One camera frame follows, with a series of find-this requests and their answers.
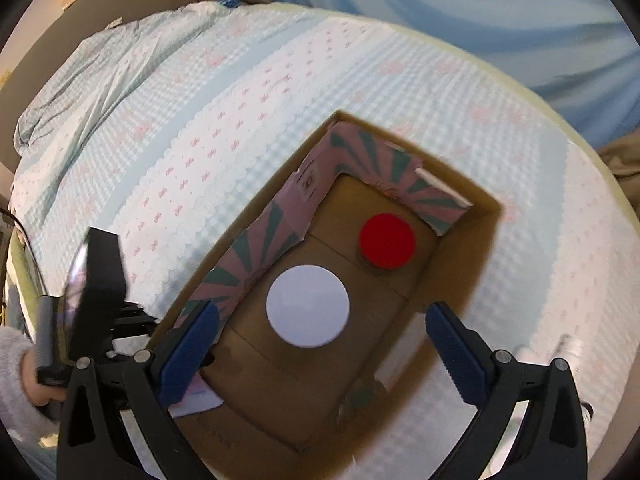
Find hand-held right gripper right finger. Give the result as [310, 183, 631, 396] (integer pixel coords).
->
[425, 301, 588, 480]

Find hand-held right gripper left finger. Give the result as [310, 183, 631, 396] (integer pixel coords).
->
[56, 300, 221, 480]

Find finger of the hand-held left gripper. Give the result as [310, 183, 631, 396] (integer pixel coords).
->
[109, 302, 162, 357]

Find cardboard box with patterned flaps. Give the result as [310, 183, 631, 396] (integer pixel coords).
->
[165, 109, 503, 480]

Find person's left hand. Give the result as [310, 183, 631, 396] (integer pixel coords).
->
[21, 346, 69, 407]

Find white paper card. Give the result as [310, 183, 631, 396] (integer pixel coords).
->
[169, 377, 224, 417]

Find white round lid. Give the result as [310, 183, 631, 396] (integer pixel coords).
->
[266, 265, 350, 348]

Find red round lid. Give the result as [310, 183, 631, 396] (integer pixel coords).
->
[359, 213, 417, 271]

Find crumpled blue gingham quilt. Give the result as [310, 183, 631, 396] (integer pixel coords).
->
[14, 0, 243, 157]

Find gingham bedspread with pink bows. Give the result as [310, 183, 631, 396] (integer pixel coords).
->
[10, 2, 626, 480]

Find blue striped curtain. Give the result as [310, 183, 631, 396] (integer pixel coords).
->
[272, 0, 640, 148]

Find black cable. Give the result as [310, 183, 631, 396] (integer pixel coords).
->
[0, 207, 49, 302]

